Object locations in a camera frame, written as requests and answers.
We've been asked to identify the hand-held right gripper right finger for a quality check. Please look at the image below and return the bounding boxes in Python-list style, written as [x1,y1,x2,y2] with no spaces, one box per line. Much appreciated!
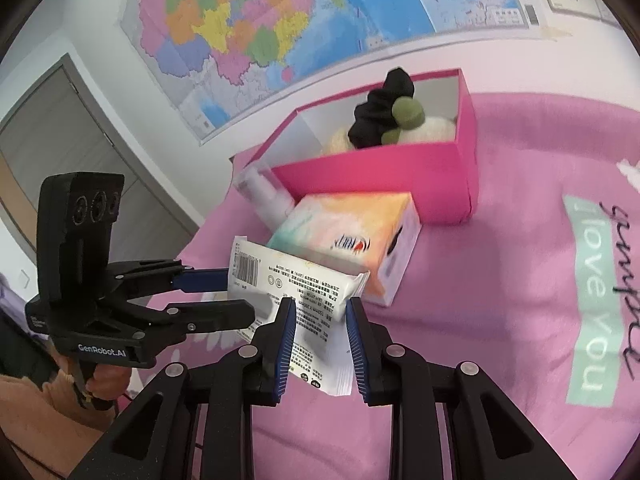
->
[345,297,574,480]

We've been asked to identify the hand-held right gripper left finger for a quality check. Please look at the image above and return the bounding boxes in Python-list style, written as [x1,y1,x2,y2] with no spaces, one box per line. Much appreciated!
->
[70,297,298,480]

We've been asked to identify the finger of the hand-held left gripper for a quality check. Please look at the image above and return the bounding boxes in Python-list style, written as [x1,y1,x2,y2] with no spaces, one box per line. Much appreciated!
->
[109,258,231,307]
[126,299,257,347]

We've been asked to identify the white printed plastic packet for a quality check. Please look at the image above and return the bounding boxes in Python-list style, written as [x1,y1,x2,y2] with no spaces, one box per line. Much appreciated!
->
[226,234,371,397]

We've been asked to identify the pink cardboard box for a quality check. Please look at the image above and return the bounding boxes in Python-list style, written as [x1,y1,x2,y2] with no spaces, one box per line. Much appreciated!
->
[234,68,480,226]

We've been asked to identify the beige plush toy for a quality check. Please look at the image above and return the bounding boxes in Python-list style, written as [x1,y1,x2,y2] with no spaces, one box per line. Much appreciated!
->
[319,127,361,156]

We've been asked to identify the black cloth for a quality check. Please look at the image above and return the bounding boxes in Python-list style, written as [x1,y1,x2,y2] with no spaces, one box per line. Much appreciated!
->
[347,66,417,150]

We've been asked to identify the green grey plush toy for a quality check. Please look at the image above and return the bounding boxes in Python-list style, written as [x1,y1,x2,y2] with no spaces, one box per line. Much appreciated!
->
[379,97,459,146]

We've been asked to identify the person's left forearm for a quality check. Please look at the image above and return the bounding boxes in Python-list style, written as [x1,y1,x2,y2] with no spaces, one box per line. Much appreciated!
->
[0,370,119,467]

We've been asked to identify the person's left hand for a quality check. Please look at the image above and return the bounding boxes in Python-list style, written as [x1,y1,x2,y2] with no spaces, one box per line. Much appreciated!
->
[82,364,136,399]

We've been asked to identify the white pump bottle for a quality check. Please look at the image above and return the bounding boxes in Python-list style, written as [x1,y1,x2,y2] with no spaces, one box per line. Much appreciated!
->
[234,166,297,228]

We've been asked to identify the pastel tissue box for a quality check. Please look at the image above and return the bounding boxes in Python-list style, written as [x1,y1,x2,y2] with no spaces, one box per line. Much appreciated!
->
[264,191,422,307]

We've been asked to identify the grey door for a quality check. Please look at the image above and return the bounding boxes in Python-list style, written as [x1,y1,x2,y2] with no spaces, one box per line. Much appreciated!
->
[0,52,206,281]

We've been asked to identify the pink printed bed sheet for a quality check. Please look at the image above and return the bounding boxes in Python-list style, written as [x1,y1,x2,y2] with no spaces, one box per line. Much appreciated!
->
[144,87,640,480]

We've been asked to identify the colourful wall map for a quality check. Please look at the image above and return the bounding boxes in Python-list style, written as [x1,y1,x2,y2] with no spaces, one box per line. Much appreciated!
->
[117,0,544,147]

